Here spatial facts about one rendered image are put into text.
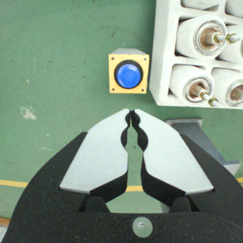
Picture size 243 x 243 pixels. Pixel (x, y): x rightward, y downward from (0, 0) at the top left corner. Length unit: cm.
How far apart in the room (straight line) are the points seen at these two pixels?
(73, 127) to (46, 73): 28
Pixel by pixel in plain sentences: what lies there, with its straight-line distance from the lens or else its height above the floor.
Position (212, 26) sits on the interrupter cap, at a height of 25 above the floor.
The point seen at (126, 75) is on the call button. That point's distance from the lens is 24.
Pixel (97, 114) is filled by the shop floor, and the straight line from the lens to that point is 66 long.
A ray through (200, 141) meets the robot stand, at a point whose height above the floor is 16.
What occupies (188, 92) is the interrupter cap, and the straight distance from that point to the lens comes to 37.
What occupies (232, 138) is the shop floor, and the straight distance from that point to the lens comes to 95.
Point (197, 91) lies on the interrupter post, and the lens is 35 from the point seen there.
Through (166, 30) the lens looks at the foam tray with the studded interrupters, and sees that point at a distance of 41.
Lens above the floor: 57
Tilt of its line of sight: 59 degrees down
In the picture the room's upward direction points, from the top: 178 degrees counter-clockwise
